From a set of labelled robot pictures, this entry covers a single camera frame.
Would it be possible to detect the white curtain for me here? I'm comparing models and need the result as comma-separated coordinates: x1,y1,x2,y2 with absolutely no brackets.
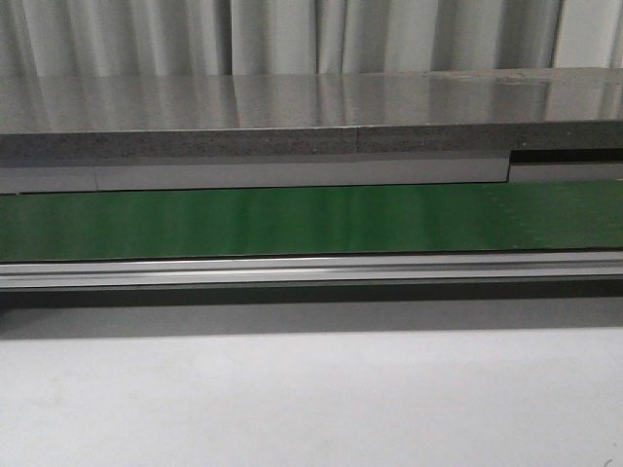
1,1,622,77

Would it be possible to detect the grey stone counter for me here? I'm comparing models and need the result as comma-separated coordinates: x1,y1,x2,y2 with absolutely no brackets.
1,68,622,194

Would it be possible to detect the aluminium conveyor frame rail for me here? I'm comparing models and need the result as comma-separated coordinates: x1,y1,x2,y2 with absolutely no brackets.
1,251,622,290

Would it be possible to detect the green conveyor belt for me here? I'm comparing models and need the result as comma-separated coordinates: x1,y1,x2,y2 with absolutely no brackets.
1,180,622,263

